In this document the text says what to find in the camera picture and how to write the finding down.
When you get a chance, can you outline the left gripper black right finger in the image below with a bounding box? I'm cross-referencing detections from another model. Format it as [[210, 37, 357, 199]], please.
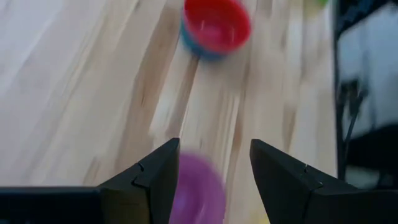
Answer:
[[249, 138, 398, 224]]

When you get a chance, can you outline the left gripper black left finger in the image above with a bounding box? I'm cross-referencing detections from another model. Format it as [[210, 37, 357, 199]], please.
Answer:
[[0, 138, 181, 224]]

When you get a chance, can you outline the purple plastic bowl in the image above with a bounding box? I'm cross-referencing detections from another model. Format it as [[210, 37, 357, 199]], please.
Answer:
[[169, 152, 228, 224]]

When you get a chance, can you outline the red plastic bowl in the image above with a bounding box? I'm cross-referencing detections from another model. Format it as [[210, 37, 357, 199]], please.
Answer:
[[183, 0, 252, 54]]

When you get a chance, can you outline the teal plastic bowl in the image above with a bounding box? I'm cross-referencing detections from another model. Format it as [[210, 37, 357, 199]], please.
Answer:
[[179, 6, 246, 62]]

